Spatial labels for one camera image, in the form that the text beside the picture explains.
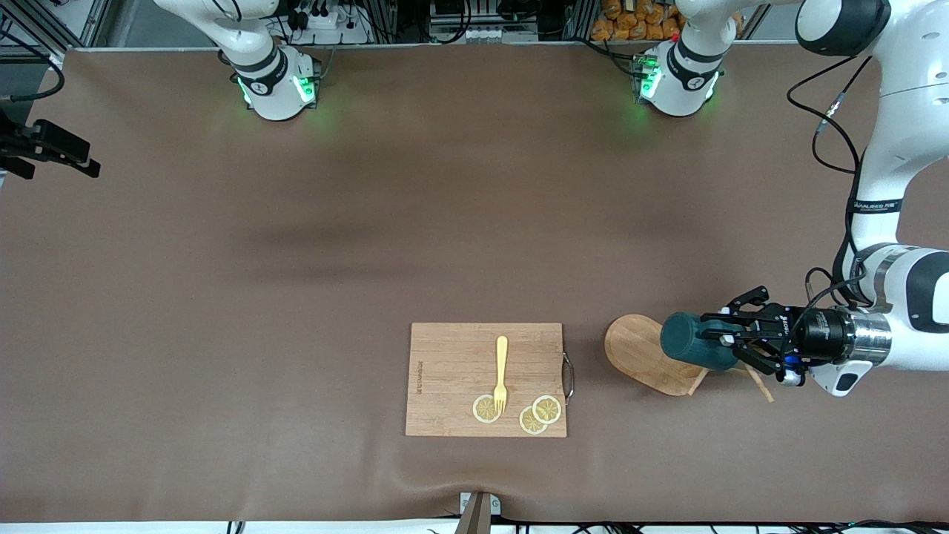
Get white power strip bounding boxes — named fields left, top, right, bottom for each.
left=285, top=0, right=371, bottom=45
left=430, top=22, right=538, bottom=44

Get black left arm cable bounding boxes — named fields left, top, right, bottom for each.
left=787, top=56, right=874, bottom=312

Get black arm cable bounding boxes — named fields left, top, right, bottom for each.
left=0, top=30, right=67, bottom=101
left=787, top=56, right=874, bottom=312

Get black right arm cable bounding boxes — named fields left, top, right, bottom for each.
left=0, top=30, right=67, bottom=101

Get brown table mat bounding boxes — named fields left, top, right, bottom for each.
left=0, top=41, right=949, bottom=524

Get teal mug with cream inside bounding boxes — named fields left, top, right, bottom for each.
left=660, top=311, right=742, bottom=372

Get wooden post with metal bracket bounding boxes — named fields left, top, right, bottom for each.
left=454, top=491, right=502, bottom=534

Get pile of orange buns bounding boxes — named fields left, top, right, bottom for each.
left=592, top=0, right=687, bottom=42

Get yellow plastic fork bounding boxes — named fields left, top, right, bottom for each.
left=493, top=335, right=510, bottom=415

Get wooden mug tree rack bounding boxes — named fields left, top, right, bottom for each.
left=604, top=314, right=776, bottom=403

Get bamboo cutting board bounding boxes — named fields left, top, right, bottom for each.
left=405, top=322, right=568, bottom=438

